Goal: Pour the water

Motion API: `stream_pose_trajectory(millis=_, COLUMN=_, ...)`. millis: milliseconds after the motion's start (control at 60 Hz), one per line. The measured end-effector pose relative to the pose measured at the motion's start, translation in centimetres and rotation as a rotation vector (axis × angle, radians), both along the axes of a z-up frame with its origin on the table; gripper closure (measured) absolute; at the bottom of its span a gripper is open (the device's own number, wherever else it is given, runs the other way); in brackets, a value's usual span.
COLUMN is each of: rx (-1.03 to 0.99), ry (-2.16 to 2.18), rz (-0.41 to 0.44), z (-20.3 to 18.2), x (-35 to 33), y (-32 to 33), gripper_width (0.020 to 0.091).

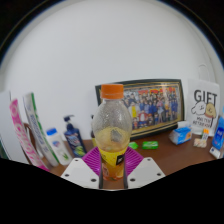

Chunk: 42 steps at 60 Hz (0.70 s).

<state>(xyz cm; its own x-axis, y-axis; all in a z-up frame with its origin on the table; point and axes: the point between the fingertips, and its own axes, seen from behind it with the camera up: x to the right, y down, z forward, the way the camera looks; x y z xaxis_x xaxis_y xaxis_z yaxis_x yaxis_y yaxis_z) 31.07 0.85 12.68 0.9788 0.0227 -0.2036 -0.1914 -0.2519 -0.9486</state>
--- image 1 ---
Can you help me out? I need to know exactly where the small beige packet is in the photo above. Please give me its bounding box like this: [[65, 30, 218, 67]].
[[193, 137, 208, 149]]

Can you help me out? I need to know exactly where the pink patterned flat pack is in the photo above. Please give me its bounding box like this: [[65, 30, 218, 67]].
[[8, 98, 50, 173]]

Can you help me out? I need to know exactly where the small orange-topped box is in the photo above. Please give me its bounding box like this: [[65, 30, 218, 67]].
[[201, 128, 210, 141]]

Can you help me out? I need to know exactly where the white paper gift bag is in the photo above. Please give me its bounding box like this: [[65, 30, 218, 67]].
[[185, 64, 221, 128]]

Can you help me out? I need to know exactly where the small green round packet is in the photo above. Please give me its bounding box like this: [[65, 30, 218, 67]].
[[128, 141, 140, 150]]

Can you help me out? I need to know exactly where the green rectangular packet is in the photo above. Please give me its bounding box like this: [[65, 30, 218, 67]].
[[141, 140, 159, 150]]

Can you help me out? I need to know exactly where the orange-capped clear drink bottle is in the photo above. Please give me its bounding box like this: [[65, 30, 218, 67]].
[[91, 83, 133, 182]]

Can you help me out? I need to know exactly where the green white flat pack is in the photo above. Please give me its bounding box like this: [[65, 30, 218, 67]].
[[22, 92, 60, 168]]

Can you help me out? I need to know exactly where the blue white tissue pack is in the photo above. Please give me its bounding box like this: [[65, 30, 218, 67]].
[[168, 120, 193, 146]]

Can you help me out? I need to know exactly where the black-framed group picture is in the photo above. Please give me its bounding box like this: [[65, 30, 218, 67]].
[[95, 78, 185, 141]]

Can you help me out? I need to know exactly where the dark blue pump bottle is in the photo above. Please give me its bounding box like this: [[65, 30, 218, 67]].
[[63, 114, 88, 159]]

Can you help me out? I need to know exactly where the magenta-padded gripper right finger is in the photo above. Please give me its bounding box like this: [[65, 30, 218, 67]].
[[123, 146, 166, 190]]

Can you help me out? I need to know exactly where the white blue-capped bottle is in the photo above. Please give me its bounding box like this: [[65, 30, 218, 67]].
[[45, 127, 73, 167]]

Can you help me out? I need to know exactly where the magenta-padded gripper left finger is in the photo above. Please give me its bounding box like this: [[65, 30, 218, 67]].
[[60, 146, 104, 190]]

